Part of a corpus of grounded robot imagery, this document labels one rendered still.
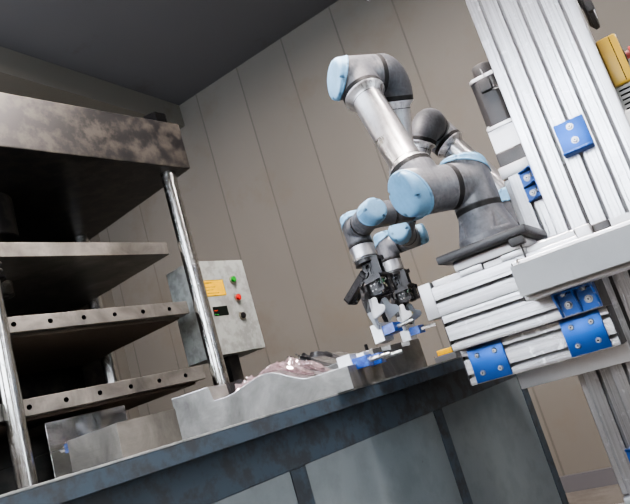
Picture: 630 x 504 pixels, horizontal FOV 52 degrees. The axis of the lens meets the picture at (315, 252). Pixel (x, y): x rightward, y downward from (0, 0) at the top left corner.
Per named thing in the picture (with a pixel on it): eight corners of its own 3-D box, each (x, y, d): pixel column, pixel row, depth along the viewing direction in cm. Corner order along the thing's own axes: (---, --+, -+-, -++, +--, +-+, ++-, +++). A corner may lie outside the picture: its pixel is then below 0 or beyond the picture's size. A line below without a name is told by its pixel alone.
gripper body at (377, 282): (384, 291, 181) (371, 252, 185) (361, 302, 186) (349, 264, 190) (399, 291, 187) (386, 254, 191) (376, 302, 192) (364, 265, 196)
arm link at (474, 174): (511, 193, 157) (492, 144, 160) (467, 202, 152) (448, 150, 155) (483, 211, 168) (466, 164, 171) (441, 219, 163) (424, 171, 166)
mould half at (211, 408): (385, 378, 174) (373, 339, 176) (353, 388, 150) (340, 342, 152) (231, 425, 190) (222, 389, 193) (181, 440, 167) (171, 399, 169)
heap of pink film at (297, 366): (336, 370, 176) (328, 343, 177) (311, 376, 159) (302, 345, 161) (256, 396, 184) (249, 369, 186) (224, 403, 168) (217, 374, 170)
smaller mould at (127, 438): (182, 440, 139) (175, 408, 141) (123, 458, 128) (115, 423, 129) (131, 455, 151) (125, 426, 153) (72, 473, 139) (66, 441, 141)
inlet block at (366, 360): (397, 363, 157) (390, 341, 159) (391, 364, 153) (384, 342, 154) (349, 377, 162) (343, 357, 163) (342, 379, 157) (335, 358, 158)
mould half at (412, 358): (427, 366, 198) (414, 324, 201) (381, 380, 178) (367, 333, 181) (311, 401, 228) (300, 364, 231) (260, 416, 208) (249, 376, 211)
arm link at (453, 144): (521, 232, 208) (406, 128, 227) (526, 237, 222) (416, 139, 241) (549, 205, 206) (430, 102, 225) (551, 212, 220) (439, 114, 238)
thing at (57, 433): (136, 459, 203) (124, 404, 207) (56, 484, 182) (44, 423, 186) (59, 481, 233) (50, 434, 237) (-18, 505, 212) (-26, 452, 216)
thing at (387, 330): (421, 328, 180) (415, 310, 182) (411, 328, 176) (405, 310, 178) (385, 343, 188) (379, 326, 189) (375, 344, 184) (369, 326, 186)
